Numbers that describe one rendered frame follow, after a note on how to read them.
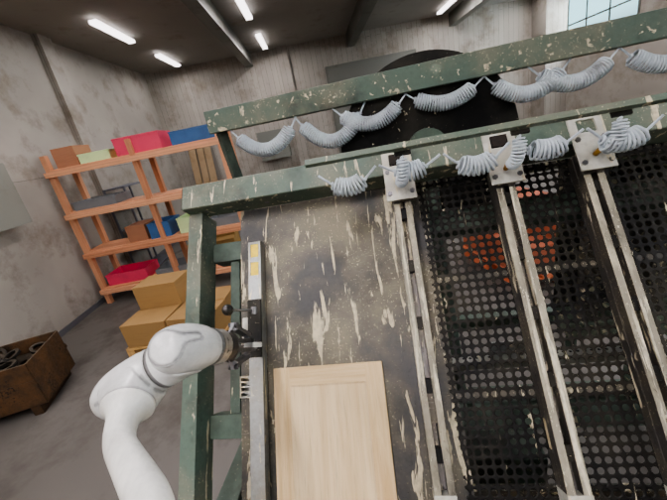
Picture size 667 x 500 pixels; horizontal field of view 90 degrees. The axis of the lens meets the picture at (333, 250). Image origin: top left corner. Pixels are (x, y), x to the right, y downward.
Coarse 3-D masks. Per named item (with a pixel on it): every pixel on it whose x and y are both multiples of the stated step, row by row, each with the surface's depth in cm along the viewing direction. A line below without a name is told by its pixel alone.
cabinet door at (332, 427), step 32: (288, 384) 113; (320, 384) 111; (352, 384) 109; (288, 416) 111; (320, 416) 109; (352, 416) 107; (384, 416) 105; (288, 448) 108; (320, 448) 106; (352, 448) 104; (384, 448) 102; (288, 480) 106; (320, 480) 104; (352, 480) 102; (384, 480) 100
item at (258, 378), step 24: (264, 264) 128; (264, 288) 125; (264, 312) 122; (264, 336) 119; (264, 360) 116; (264, 384) 114; (264, 408) 111; (264, 432) 109; (264, 456) 107; (264, 480) 105
